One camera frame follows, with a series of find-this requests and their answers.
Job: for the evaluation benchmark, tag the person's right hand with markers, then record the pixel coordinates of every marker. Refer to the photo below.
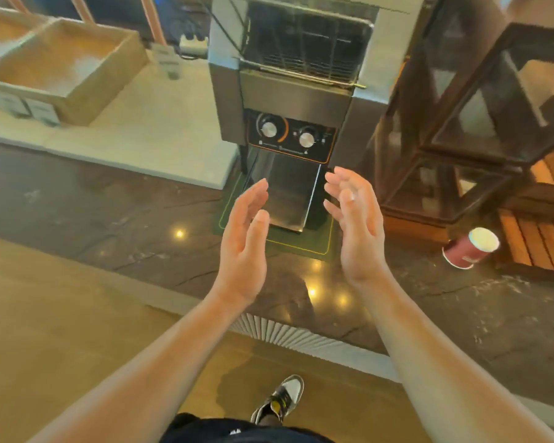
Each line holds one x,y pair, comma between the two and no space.
362,244

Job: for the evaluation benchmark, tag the person's left hand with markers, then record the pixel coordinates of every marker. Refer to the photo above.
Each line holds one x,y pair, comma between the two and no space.
240,267

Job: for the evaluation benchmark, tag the person's right thumb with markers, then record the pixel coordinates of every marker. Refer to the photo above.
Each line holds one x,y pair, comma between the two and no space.
351,214

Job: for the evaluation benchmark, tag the person's left thumb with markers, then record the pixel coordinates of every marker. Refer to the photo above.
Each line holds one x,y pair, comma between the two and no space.
257,232

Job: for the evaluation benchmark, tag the person's right forearm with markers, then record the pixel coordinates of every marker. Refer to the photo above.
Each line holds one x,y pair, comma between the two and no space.
438,369

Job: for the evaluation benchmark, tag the person's left forearm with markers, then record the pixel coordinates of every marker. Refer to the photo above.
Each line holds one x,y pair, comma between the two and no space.
152,373

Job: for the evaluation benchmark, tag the green mat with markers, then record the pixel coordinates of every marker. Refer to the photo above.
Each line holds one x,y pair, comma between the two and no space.
304,242

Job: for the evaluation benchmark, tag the silver toaster knob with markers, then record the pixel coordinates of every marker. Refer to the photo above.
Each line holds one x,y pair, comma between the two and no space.
307,139
268,129

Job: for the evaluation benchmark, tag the ribbed white counter panel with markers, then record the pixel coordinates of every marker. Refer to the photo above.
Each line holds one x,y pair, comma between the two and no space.
304,341

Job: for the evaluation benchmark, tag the red paper cup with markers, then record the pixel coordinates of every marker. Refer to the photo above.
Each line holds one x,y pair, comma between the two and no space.
468,250

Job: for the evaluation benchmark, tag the wooden framed glass display case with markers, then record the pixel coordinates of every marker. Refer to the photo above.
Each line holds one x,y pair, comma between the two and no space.
448,133

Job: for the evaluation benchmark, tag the stainless steel conveyor toaster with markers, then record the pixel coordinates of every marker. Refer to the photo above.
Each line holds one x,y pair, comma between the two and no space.
300,96

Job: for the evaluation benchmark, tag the white stone riser slab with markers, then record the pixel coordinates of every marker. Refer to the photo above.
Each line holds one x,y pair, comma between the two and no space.
157,129

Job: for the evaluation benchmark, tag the grey and yellow sneaker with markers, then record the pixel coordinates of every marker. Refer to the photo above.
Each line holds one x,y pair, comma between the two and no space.
281,399

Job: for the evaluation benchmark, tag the wooden slatted tray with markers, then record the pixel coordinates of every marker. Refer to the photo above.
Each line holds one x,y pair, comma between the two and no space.
542,239

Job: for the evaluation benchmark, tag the white sign stand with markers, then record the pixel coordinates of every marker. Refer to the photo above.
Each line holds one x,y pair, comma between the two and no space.
167,62

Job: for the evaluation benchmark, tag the white power adapter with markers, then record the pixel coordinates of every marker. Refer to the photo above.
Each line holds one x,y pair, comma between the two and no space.
194,45

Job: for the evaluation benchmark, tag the black shorts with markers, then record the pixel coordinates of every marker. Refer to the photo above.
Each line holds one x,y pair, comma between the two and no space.
231,431

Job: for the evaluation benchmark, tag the white label card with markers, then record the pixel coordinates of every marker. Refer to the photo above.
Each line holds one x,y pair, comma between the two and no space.
42,112
10,105

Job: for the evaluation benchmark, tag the large wooden tray box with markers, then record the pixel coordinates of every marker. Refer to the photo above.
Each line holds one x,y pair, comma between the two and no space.
60,69

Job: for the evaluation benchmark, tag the wooden post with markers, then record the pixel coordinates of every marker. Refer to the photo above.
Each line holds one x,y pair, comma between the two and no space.
153,18
82,8

